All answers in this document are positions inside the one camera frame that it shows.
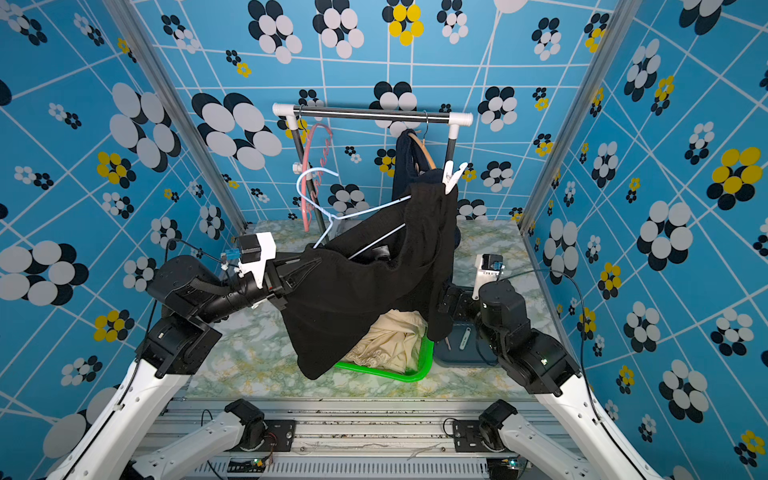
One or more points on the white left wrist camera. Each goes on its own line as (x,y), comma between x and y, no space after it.
(250,256)

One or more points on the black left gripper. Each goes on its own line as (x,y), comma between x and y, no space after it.
(281,278)

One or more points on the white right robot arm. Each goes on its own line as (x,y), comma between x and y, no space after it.
(545,369)

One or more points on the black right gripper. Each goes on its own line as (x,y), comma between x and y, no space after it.
(465,298)

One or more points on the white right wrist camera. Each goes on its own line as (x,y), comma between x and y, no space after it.
(488,269)

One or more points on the white metal clothes rack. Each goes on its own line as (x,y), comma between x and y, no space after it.
(455,120)

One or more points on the pink plastic hanger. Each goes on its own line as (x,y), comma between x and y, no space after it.
(310,185)

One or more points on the beige shorts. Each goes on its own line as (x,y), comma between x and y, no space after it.
(392,343)

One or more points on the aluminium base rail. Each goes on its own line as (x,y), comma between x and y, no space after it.
(561,437)

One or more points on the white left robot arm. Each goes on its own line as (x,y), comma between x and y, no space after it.
(171,352)

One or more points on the navy blue shorts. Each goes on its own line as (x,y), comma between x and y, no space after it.
(413,177)

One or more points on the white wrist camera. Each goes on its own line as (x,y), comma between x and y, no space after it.
(488,269)
(250,256)

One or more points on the black shorts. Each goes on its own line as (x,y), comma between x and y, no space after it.
(399,258)

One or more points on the mint green clothespin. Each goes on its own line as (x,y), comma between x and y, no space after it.
(465,339)

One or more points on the wooden hanger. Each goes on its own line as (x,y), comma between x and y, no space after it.
(421,144)

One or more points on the dark teal plastic bin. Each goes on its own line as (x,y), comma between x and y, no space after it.
(477,354)

